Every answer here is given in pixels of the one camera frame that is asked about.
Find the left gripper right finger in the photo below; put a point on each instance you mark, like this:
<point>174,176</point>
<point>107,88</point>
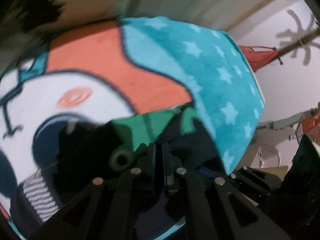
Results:
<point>211,207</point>

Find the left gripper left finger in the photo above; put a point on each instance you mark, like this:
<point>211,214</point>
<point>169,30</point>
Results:
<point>107,208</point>

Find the teal cartoon fleece blanket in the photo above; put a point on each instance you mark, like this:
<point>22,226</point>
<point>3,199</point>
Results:
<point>118,69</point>

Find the navy frog print pants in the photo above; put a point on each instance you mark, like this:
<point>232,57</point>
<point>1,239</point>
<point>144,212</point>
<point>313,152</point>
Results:
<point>70,152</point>

